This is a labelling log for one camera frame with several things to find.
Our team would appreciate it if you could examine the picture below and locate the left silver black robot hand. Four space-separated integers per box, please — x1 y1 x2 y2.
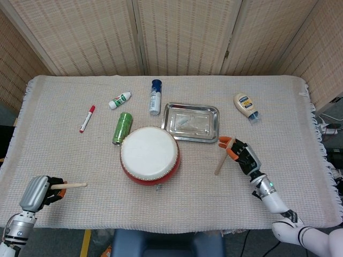
19 175 68 214

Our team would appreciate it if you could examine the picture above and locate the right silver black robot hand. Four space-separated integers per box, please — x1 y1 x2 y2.
218 136 262 176

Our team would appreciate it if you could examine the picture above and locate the red whiteboard marker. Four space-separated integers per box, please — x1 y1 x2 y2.
78 105 96 134

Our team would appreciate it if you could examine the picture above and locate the cream mayonnaise squeeze bottle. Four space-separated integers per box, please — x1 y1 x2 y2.
233 93 260 123

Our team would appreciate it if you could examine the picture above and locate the beige waffle tablecloth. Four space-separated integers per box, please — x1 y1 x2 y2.
0 74 335 233

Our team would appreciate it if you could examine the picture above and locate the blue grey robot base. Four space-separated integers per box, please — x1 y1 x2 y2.
111 229 226 257

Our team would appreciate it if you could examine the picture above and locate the red and white drum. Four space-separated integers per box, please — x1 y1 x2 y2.
120 126 182 192

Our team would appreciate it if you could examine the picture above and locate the woven folding screen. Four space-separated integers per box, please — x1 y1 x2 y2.
0 0 343 113

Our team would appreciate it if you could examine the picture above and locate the wooden drumstick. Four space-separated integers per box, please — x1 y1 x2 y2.
50 182 88 190
214 135 236 176

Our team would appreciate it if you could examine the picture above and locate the white bottle with blue cap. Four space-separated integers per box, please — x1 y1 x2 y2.
148 79 162 116

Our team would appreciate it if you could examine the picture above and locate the white green glue bottle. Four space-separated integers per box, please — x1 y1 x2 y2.
108 92 132 110

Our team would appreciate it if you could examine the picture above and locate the green drink can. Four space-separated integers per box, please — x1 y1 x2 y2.
112 111 133 146

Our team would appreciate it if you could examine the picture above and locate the rectangular stainless steel tray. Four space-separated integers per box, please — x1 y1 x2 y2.
160 102 220 144

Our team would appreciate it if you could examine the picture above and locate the white power strip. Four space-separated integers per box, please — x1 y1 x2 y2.
320 125 339 136

